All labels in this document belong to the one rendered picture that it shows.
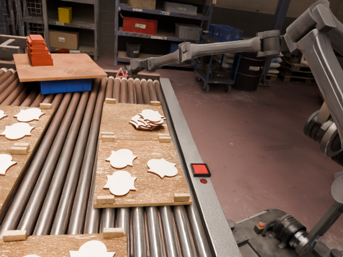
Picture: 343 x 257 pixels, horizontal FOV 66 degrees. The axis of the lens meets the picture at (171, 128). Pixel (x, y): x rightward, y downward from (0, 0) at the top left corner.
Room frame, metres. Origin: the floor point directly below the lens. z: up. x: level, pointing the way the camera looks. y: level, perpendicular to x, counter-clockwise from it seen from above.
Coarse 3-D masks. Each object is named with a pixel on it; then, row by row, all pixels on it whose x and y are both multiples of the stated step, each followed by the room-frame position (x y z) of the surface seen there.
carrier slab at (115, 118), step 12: (108, 108) 1.38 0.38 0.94; (120, 108) 1.40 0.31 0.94; (132, 108) 1.42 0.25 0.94; (144, 108) 1.45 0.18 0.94; (156, 108) 1.47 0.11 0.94; (108, 120) 1.23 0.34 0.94; (120, 120) 1.25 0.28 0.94; (120, 132) 1.13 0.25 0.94; (132, 132) 1.15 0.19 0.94; (144, 132) 1.17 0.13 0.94; (156, 132) 1.19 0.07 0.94; (168, 132) 1.21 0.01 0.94
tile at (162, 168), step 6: (150, 162) 0.91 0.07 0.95; (156, 162) 0.92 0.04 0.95; (162, 162) 0.92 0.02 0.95; (168, 162) 0.93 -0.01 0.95; (150, 168) 0.87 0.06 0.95; (156, 168) 0.88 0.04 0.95; (162, 168) 0.88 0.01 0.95; (168, 168) 0.89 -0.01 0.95; (174, 168) 0.89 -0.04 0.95; (156, 174) 0.85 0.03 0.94; (162, 174) 0.84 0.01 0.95; (168, 174) 0.85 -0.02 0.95; (174, 174) 0.85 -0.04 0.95
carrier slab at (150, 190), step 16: (112, 144) 1.02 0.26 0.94; (128, 144) 1.04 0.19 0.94; (144, 144) 1.06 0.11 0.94; (160, 144) 1.08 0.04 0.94; (144, 160) 0.93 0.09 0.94; (176, 160) 0.97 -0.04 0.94; (96, 176) 0.78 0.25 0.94; (144, 176) 0.83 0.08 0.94; (176, 176) 0.86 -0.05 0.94; (96, 192) 0.70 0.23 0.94; (144, 192) 0.74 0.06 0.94; (160, 192) 0.75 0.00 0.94; (176, 192) 0.76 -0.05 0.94
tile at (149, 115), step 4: (144, 112) 1.27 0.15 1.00; (148, 112) 1.27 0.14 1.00; (152, 112) 1.28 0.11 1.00; (156, 112) 1.29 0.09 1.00; (144, 116) 1.22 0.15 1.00; (148, 116) 1.23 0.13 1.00; (152, 116) 1.23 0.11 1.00; (156, 116) 1.24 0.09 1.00; (160, 116) 1.25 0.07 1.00; (144, 120) 1.19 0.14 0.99; (148, 120) 1.20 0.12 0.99; (152, 120) 1.19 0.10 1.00; (156, 120) 1.20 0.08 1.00; (160, 120) 1.22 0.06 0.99
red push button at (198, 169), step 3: (192, 165) 0.96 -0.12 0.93; (195, 165) 0.96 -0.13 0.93; (198, 165) 0.97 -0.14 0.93; (201, 165) 0.97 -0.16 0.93; (204, 165) 0.97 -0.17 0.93; (195, 168) 0.94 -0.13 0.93; (198, 168) 0.94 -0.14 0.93; (201, 168) 0.95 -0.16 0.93; (204, 168) 0.95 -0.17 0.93; (195, 171) 0.92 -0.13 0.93; (198, 171) 0.92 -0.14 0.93; (201, 171) 0.93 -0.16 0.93; (204, 171) 0.93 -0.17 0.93; (207, 171) 0.93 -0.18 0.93
